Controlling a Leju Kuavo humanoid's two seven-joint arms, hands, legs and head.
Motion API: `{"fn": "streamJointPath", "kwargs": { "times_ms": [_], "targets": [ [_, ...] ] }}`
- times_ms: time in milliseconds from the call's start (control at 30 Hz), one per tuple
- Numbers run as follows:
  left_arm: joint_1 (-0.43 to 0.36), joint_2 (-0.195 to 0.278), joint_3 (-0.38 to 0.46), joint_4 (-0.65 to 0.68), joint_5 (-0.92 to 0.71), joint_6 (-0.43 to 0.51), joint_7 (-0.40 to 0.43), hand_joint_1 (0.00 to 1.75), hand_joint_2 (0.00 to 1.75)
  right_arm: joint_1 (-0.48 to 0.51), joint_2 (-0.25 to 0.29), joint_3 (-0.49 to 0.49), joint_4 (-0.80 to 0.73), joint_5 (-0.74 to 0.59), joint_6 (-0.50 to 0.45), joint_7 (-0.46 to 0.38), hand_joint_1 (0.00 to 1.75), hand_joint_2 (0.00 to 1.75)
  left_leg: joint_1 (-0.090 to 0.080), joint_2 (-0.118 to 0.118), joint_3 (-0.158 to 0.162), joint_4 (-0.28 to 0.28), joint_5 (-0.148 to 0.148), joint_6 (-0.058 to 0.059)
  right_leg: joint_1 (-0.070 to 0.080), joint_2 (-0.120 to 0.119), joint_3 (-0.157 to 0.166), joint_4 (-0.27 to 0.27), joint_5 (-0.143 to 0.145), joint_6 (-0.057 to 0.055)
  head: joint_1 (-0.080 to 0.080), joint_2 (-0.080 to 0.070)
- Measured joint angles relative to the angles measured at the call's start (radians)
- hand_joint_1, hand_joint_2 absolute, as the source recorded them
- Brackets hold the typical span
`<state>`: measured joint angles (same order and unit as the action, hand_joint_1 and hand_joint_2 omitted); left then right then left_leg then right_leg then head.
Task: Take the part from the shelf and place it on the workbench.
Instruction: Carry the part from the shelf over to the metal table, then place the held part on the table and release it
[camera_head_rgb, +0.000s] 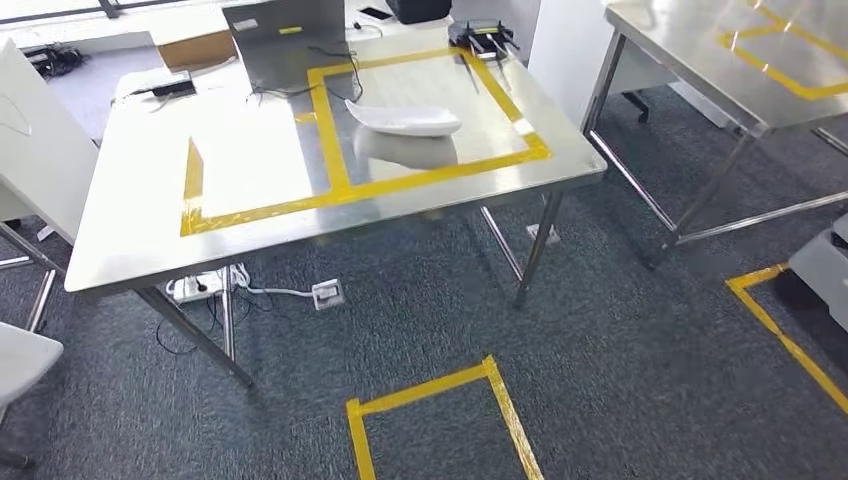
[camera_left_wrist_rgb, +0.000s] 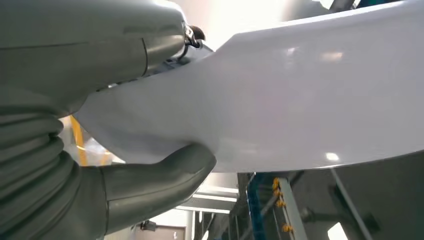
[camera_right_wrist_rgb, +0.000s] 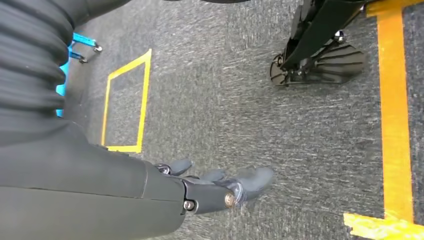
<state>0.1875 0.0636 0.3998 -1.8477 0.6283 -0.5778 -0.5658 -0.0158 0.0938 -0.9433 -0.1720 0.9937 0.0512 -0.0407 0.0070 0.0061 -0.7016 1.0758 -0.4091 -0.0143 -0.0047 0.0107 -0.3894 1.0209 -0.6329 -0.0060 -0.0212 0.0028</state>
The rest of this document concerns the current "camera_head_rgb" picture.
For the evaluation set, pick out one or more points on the steel workbench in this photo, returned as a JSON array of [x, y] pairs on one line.
[[696, 53], [252, 172]]

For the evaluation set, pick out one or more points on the white floor socket box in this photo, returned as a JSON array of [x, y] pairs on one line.
[[328, 295], [543, 233]]

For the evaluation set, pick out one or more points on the yellow floor tape square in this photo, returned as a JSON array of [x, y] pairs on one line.
[[424, 387], [795, 351]]

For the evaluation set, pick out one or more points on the black wifi router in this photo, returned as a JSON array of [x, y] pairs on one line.
[[480, 33]]

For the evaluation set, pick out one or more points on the black box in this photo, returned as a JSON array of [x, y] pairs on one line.
[[417, 10]]

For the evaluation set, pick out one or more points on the black phone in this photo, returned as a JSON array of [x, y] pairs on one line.
[[376, 12]]

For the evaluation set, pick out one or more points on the white partition panel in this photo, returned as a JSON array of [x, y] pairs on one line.
[[563, 53]]

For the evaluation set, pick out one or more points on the grey open laptop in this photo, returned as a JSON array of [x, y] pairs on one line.
[[291, 46]]

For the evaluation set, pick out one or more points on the white power strip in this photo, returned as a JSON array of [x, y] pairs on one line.
[[192, 286]]

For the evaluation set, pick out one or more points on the black power adapter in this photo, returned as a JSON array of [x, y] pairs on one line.
[[173, 88]]

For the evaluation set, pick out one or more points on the brown cardboard box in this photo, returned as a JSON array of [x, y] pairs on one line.
[[199, 52]]

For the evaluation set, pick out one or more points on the white desk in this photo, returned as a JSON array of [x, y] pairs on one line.
[[46, 152]]

